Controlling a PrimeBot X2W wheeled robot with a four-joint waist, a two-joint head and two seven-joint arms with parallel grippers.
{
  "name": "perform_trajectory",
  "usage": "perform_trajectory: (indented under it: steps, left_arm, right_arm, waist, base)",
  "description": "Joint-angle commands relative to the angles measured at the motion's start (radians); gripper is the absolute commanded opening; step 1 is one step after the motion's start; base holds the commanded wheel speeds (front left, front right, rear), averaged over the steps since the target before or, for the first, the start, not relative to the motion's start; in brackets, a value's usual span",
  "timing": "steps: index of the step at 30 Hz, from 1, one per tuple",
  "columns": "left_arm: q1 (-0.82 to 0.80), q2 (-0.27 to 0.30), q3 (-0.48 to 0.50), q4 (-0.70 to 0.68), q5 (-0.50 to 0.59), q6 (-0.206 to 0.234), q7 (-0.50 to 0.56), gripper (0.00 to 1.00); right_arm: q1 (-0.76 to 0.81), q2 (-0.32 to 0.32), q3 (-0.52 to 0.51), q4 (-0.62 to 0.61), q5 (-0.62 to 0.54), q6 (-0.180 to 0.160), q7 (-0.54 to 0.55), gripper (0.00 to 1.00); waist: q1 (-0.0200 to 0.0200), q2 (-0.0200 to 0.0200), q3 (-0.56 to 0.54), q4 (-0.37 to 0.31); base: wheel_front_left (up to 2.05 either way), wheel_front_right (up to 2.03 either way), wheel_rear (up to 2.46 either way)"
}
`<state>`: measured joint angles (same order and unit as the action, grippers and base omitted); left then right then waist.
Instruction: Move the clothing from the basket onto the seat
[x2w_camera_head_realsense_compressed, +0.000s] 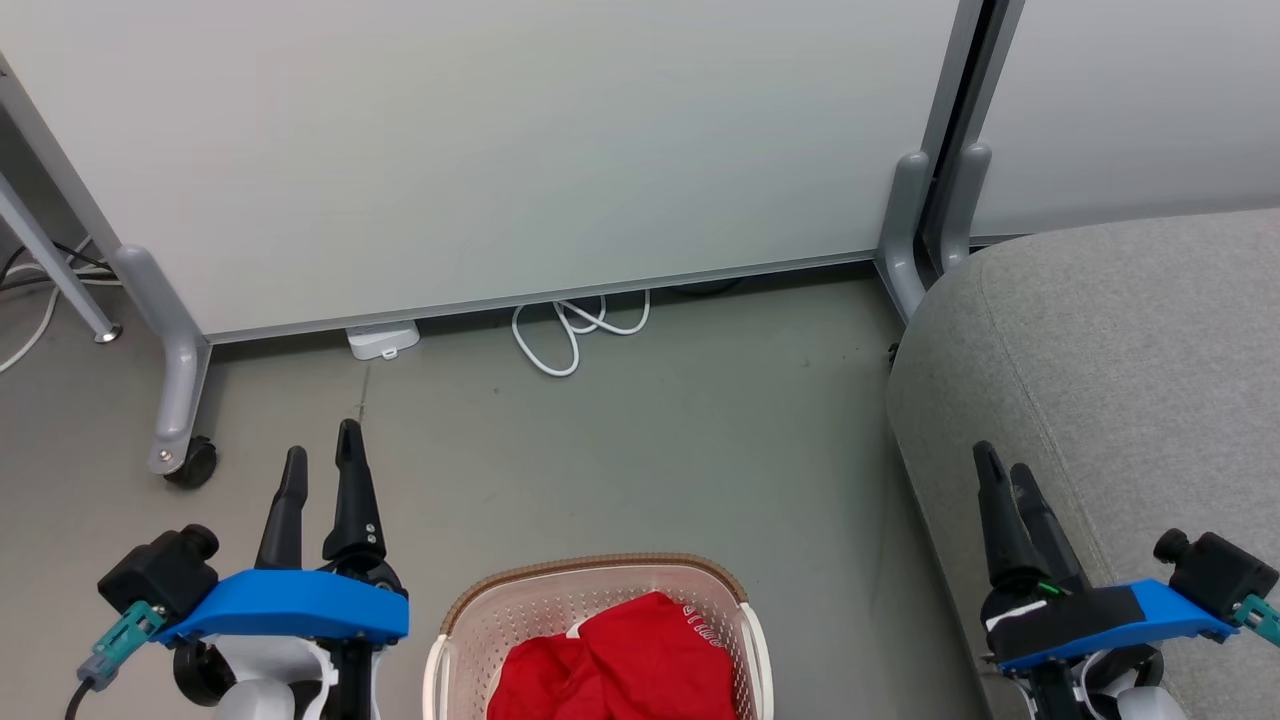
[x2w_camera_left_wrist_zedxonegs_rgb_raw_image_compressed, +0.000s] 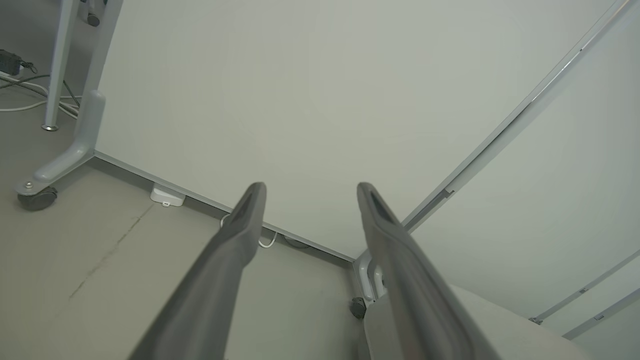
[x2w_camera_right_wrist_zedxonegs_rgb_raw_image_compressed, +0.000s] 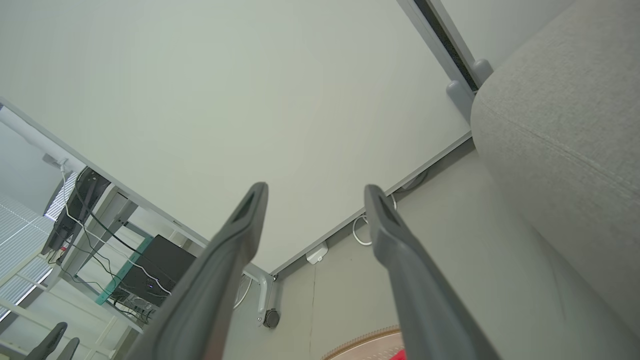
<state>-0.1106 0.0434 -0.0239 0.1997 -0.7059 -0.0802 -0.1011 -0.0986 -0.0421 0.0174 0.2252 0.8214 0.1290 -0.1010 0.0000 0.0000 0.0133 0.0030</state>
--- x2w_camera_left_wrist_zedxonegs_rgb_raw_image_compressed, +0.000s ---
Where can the grey fabric sofa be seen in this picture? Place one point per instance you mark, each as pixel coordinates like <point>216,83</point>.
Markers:
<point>525,340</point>

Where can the large white partition panel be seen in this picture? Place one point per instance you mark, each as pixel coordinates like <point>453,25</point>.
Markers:
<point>300,100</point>

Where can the small black caster wheel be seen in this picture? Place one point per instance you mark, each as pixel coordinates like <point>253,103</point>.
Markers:
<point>357,308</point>

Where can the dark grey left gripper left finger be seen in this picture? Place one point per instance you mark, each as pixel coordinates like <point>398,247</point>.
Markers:
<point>210,290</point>

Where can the black power adapter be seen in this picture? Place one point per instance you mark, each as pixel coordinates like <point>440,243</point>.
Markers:
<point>9,61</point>

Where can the white table leg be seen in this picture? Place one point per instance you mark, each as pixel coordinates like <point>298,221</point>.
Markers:
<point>57,65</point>

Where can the small white floor box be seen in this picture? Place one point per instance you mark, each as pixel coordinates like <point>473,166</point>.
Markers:
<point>167,195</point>

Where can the grey partition foot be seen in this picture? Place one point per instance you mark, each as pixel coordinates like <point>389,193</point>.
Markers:
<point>378,280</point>

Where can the grey table leg with caster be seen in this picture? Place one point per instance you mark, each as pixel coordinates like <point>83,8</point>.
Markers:
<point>90,120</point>

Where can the small dark caster wheel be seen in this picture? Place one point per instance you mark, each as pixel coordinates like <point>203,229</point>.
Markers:
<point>93,19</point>

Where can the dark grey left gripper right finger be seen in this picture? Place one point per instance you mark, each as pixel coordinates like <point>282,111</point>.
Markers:
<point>420,300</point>

